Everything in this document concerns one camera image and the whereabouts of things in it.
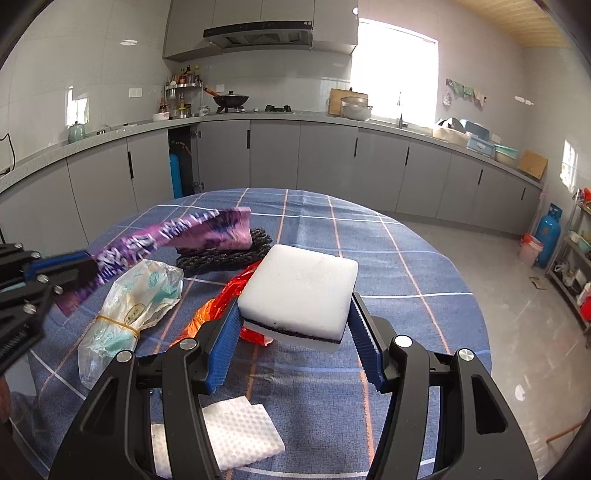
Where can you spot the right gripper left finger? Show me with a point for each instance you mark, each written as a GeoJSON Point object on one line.
{"type": "Point", "coordinates": [110, 437]}

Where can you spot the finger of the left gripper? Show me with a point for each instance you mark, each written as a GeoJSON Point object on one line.
{"type": "Point", "coordinates": [68, 281]}
{"type": "Point", "coordinates": [80, 262]}

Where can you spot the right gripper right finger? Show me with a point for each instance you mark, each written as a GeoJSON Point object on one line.
{"type": "Point", "coordinates": [478, 436]}

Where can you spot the purple snack wrapper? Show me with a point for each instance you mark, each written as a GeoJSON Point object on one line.
{"type": "Point", "coordinates": [212, 229]}

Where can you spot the white sponge block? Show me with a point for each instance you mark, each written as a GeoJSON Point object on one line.
{"type": "Point", "coordinates": [300, 297]}

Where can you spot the grey lower kitchen cabinets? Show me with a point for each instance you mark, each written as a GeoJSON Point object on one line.
{"type": "Point", "coordinates": [66, 197]}

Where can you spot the clear green printed plastic bag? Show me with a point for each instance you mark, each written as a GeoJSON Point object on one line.
{"type": "Point", "coordinates": [136, 301]}

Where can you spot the black scouring pad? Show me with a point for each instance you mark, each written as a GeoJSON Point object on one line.
{"type": "Point", "coordinates": [197, 262]}

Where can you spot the white melamine sponge pad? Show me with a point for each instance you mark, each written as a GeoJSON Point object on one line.
{"type": "Point", "coordinates": [241, 433]}

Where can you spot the green ceramic kettle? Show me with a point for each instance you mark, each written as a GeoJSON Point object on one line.
{"type": "Point", "coordinates": [76, 132]}

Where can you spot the orange red foil wrapper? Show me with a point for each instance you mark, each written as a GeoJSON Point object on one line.
{"type": "Point", "coordinates": [215, 307]}

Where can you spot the metal storage shelf rack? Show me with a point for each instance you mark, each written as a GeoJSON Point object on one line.
{"type": "Point", "coordinates": [569, 266]}

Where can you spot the white red plastic bucket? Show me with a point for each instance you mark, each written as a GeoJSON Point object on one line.
{"type": "Point", "coordinates": [530, 249]}

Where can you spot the spice rack with bottles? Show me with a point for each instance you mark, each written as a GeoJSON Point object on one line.
{"type": "Point", "coordinates": [179, 93]}

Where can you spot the blue plaid tablecloth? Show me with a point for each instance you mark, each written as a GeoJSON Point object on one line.
{"type": "Point", "coordinates": [329, 416]}

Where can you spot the blue gas cylinder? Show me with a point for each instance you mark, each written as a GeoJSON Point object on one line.
{"type": "Point", "coordinates": [548, 233]}

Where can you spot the black wok on stove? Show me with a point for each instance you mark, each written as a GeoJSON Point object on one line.
{"type": "Point", "coordinates": [225, 102]}

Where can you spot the wooden cutting board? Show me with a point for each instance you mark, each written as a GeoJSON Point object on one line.
{"type": "Point", "coordinates": [337, 96]}

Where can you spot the metal pot on counter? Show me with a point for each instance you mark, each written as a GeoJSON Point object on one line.
{"type": "Point", "coordinates": [356, 108]}

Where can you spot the black range hood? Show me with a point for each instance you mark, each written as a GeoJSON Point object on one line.
{"type": "Point", "coordinates": [261, 34]}

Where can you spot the grey upper wall cabinets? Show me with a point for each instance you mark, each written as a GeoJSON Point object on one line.
{"type": "Point", "coordinates": [198, 29]}

